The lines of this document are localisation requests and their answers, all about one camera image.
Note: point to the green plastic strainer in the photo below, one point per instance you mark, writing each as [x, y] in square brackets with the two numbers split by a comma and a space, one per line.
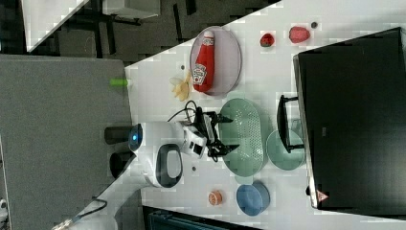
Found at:
[245, 131]

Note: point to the toy banana peel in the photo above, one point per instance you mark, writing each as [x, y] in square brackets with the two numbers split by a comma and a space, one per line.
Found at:
[181, 88]

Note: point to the blue plastic bowl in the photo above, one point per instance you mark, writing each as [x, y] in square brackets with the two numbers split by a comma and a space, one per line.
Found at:
[253, 199]

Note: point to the red toy meat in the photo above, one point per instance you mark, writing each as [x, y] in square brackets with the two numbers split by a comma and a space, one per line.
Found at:
[298, 34]

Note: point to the green marker pen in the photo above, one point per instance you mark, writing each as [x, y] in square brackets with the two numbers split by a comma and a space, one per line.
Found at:
[118, 82]

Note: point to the plush ketchup bottle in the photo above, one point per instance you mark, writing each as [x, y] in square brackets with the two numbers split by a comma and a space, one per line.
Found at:
[203, 71]

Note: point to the black cylinder post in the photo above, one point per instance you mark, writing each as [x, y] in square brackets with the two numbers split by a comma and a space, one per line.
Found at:
[116, 134]
[118, 162]

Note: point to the grey round plate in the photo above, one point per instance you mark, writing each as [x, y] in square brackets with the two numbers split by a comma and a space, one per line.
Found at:
[227, 59]

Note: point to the toy strawberry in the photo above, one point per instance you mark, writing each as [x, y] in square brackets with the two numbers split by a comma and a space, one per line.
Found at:
[267, 40]

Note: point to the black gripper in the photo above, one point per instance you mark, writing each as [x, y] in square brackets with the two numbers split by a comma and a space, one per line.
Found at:
[205, 122]

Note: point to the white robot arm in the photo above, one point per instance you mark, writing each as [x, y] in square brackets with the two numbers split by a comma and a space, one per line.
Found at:
[158, 149]

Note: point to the grey fabric panel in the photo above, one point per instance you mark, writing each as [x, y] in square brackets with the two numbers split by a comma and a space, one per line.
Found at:
[54, 111]

